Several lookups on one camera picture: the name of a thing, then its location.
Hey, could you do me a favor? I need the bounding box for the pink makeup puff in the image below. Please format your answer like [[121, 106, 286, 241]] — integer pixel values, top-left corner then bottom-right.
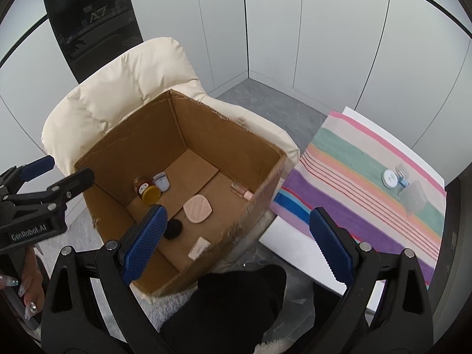
[[183, 194, 214, 224]]

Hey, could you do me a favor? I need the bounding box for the brown cardboard box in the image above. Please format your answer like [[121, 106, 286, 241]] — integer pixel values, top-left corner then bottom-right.
[[74, 89, 288, 297]]

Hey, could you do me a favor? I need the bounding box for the clear bottle with pink cap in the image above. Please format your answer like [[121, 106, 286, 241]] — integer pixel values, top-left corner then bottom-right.
[[230, 181, 254, 200]]

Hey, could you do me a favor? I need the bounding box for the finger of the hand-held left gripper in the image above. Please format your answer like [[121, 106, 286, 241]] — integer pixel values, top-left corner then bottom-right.
[[7, 168, 95, 212], [0, 155, 56, 192]]

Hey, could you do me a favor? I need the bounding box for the clear plastic box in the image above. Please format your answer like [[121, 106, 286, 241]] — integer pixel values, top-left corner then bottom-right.
[[398, 181, 428, 216]]

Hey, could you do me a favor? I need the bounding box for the striped pastel cloth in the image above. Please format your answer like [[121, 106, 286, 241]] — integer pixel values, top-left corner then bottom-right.
[[269, 111, 447, 290]]

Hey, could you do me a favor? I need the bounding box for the person's left hand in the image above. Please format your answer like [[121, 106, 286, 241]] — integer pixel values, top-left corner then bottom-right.
[[0, 245, 47, 321]]

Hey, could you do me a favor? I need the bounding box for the white round jar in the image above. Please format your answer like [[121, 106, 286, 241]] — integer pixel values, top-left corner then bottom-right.
[[381, 169, 399, 189]]

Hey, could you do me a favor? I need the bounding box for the red jar with gold lid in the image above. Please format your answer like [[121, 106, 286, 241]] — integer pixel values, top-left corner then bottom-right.
[[133, 176, 162, 206]]

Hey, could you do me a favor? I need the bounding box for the cream padded chair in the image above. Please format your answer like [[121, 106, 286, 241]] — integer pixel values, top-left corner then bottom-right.
[[41, 37, 301, 303]]

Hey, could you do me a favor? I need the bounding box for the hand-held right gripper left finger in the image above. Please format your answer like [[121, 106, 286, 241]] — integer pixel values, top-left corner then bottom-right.
[[40, 204, 168, 354]]

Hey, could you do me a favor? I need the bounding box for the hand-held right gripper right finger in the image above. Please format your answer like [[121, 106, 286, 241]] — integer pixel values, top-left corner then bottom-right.
[[309, 207, 434, 354]]

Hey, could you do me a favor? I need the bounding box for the black round powder puff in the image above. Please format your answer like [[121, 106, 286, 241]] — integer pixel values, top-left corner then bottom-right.
[[163, 219, 183, 240]]

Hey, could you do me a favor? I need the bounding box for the black glossy cabinet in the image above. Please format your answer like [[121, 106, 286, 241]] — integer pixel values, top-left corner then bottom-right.
[[40, 0, 144, 83]]

